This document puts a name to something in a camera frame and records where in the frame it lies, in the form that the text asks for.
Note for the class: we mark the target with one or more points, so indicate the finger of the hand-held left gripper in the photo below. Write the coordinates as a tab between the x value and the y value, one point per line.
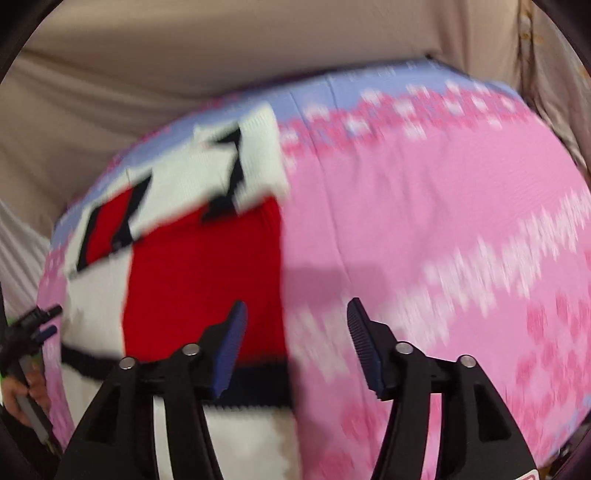
48	333
40	315

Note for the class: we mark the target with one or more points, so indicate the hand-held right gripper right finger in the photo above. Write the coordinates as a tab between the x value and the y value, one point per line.
365	355

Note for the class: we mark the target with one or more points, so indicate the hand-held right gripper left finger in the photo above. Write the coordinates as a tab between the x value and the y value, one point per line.
227	355

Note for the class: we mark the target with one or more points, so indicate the red white knit sweater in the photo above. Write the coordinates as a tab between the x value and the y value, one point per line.
194	277

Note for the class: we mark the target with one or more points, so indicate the person's left hand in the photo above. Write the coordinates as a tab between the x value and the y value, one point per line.
39	386

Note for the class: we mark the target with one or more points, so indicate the white ribbed cloth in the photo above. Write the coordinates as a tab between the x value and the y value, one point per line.
21	258

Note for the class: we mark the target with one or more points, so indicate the pink lavender patterned blanket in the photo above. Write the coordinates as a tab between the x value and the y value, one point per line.
415	258

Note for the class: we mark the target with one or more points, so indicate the beige bed sheet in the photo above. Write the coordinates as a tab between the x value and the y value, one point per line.
184	69

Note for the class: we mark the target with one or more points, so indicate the floral patterned cloth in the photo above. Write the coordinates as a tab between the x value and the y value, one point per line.
554	78

